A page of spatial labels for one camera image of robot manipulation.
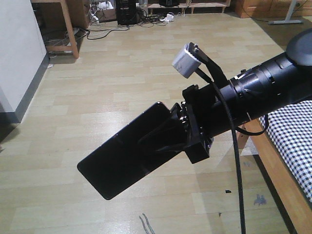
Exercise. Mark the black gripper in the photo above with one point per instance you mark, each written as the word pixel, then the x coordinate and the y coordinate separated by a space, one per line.
pixel 203 115

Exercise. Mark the grey desk foot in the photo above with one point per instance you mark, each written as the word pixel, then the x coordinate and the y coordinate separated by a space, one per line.
pixel 287 19

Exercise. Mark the black white checkered bedsheet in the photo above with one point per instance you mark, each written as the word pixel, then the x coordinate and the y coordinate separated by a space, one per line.
pixel 290 131

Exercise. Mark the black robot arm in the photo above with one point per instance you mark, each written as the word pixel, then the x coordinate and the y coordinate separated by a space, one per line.
pixel 282 80

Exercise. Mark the wooden bed frame rail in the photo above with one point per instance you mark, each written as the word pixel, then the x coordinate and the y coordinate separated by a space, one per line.
pixel 290 199

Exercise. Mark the black computer tower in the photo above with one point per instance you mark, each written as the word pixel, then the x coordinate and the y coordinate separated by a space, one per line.
pixel 126 12

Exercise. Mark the black smartphone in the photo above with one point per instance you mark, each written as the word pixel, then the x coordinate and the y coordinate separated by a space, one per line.
pixel 120 162

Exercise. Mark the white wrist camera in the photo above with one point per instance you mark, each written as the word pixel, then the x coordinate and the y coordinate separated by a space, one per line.
pixel 184 62

